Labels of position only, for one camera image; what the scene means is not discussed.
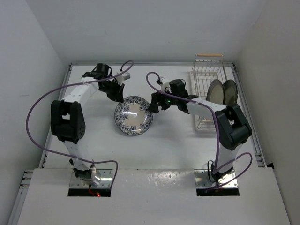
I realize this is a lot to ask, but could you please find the grey rim cream plate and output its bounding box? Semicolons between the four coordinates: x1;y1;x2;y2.
206;79;224;105

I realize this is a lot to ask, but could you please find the blue floral white plate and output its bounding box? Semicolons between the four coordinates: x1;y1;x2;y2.
114;96;154;136

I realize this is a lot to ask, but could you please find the metal base plate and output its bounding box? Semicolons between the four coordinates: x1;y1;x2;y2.
194;169;238;189
69;169;113;189

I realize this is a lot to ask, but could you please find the wire dish rack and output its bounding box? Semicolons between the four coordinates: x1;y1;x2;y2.
190;53;235;130

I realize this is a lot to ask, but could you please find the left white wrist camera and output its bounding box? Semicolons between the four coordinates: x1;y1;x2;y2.
116;72;131;85

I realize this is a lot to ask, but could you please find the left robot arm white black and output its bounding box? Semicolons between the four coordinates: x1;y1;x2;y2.
51;63;130;187

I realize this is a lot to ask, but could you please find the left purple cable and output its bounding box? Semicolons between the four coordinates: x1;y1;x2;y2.
26;60;134;186

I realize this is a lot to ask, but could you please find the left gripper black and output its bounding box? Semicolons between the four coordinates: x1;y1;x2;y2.
99;79;124;103

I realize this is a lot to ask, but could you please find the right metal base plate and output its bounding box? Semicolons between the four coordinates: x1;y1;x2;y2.
194;169;238;189

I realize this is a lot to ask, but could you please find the black checkered rim plate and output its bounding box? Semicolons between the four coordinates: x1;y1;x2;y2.
223;80;238;105

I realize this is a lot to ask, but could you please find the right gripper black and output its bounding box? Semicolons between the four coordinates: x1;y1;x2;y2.
148;87;179;113

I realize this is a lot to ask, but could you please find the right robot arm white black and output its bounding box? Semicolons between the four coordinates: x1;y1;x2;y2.
148;77;252;183

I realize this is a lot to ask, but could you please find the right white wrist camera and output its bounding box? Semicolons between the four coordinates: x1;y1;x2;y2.
156;77;170;92

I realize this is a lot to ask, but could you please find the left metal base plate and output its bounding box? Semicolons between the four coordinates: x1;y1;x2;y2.
69;169;113;189

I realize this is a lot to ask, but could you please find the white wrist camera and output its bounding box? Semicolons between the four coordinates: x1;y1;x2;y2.
116;72;131;85
156;77;170;92

